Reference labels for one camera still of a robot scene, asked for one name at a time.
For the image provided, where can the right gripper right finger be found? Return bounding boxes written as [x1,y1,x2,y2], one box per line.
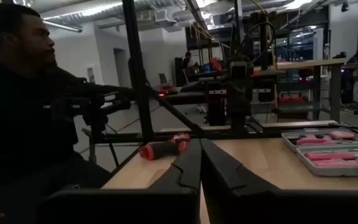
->
[201,139,280,197]

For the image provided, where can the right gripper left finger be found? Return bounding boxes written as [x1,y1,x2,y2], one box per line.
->
[149,138,202,195]

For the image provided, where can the red toolbox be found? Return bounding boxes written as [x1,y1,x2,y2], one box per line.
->
[278,92,307,104]

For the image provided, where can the person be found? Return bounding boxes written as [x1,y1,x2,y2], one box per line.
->
[182,52,196,69]
[0,2,178,224]

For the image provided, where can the grey tool kit case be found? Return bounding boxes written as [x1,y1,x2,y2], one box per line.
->
[280,129,358,177]

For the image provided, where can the red tape measure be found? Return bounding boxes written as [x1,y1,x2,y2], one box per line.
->
[328,130,356,141]

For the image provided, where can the tall wooden workbench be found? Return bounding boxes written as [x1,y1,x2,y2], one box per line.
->
[275,58,347,122]

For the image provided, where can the red black cordless drill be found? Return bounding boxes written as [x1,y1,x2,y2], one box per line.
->
[139,133,191,161]

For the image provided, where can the red handled pliers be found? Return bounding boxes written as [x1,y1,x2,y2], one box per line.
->
[295,133,333,146]

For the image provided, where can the red handled hammer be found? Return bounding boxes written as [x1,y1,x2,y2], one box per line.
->
[304,150,358,161]

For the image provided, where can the red handled screwdriver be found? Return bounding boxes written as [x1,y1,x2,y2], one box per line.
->
[311,159,358,168]

